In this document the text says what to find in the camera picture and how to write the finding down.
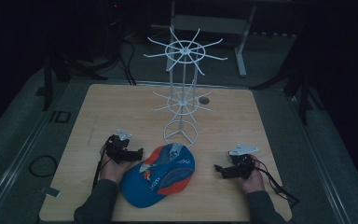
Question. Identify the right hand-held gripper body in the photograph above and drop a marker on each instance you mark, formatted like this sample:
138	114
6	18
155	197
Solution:
241	163

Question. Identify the white metal desk frame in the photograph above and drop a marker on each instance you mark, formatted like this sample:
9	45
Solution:
211	24

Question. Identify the blue and orange cap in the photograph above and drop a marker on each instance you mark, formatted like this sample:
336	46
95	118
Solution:
160	177

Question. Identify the person's right hand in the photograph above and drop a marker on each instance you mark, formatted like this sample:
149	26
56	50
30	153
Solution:
256	180

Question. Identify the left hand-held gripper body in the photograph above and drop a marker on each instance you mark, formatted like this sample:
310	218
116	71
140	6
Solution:
116	148

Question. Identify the black tripod stand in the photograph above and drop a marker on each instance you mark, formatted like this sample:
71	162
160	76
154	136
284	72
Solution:
47	81
303	93

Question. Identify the person's left hand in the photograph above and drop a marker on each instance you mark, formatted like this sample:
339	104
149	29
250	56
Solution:
113	171

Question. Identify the black floor socket box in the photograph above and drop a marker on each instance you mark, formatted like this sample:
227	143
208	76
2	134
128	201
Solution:
60	116

